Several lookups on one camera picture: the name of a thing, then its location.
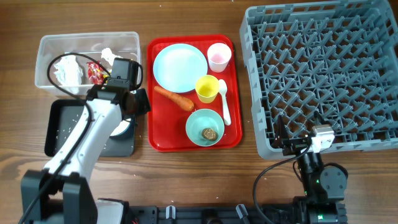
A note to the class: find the brown food piece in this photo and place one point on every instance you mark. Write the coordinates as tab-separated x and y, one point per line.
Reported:
209	134

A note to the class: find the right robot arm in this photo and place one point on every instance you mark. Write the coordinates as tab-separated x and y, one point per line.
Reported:
324	184

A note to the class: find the pink white cup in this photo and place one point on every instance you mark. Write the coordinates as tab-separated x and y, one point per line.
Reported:
219	55

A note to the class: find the light blue bowl with rice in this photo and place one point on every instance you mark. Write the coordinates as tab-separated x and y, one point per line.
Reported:
125	130

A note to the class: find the black rectangular tray bin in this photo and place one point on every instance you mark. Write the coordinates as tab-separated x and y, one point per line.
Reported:
64	115

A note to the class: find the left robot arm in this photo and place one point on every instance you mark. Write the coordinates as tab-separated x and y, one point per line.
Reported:
60	192

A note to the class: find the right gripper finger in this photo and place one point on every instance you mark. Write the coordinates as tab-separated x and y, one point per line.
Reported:
319	121
281	136

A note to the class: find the large white tissue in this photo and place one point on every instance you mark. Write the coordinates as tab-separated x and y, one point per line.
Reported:
69	74

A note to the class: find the white plastic spoon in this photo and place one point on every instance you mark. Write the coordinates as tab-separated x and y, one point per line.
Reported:
223	91

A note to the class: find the orange carrot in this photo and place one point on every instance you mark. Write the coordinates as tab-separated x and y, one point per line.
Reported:
181	101

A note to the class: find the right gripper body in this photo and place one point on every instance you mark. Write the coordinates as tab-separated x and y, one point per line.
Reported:
295	147

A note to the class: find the clear plastic storage bin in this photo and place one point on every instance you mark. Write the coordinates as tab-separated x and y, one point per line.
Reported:
123	44

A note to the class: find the light blue plate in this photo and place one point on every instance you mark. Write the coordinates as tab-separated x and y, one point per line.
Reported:
177	67

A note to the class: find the yellow plastic cup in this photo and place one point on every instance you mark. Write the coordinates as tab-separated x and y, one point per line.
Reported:
207	88

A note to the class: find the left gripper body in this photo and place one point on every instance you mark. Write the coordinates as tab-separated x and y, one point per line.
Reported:
140	103

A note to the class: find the small white tissue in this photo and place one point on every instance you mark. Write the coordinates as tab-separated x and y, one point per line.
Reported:
109	56

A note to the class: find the red strawberry candy wrapper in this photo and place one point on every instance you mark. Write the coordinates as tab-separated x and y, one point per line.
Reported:
95	73

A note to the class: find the gray dishwasher rack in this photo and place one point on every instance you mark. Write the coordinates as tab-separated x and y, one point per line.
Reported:
335	58

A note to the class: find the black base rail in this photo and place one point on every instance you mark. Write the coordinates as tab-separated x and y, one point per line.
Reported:
240	214

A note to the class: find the red serving tray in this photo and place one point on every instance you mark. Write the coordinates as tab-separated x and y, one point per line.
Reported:
167	121

